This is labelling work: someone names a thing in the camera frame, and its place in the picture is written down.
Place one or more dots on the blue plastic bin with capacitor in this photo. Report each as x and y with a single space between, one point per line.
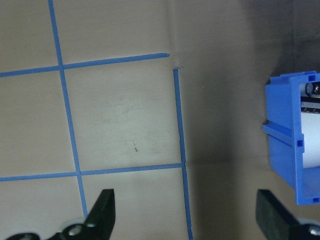
282 162

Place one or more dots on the white foam liner under capacitor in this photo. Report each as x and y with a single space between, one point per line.
311 140

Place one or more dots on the black cylindrical capacitor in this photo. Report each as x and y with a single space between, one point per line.
312 107

